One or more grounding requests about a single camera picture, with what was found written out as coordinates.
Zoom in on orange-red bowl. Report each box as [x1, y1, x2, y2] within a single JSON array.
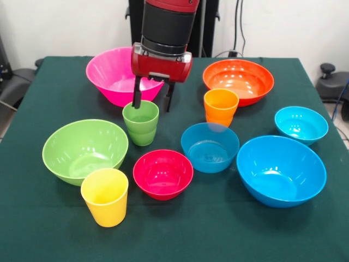
[[202, 58, 275, 108]]

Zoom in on yellow cup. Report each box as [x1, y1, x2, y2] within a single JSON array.
[[80, 168, 129, 228]]

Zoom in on black hanging cable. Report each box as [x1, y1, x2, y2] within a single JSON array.
[[233, 0, 248, 57]]

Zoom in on orange cup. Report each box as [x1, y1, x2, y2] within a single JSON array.
[[203, 88, 240, 129]]

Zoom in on blue cable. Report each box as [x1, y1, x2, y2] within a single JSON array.
[[330, 78, 349, 121]]

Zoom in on small turquoise bowl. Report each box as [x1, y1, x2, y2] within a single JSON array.
[[274, 106, 329, 146]]

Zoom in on large pink bowl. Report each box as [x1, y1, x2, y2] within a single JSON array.
[[86, 46, 166, 108]]

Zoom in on dark green table cloth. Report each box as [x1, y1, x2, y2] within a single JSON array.
[[0, 56, 349, 262]]

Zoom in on large blue bowl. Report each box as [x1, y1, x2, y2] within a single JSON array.
[[236, 135, 327, 209]]

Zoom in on green bowl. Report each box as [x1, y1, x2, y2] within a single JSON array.
[[41, 118, 129, 187]]

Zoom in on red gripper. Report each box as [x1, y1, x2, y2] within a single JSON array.
[[130, 45, 194, 113]]

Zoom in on green cup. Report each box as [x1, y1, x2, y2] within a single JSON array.
[[122, 100, 160, 147]]

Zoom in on black pedestal foot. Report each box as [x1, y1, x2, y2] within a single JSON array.
[[316, 63, 349, 102], [0, 58, 44, 110]]

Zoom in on dark equipment box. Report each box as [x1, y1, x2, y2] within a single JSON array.
[[0, 35, 13, 81]]

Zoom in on ribbed blue bowl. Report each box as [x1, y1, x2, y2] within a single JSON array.
[[180, 122, 240, 174]]

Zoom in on small red bowl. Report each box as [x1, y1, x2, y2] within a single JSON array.
[[133, 149, 194, 201]]

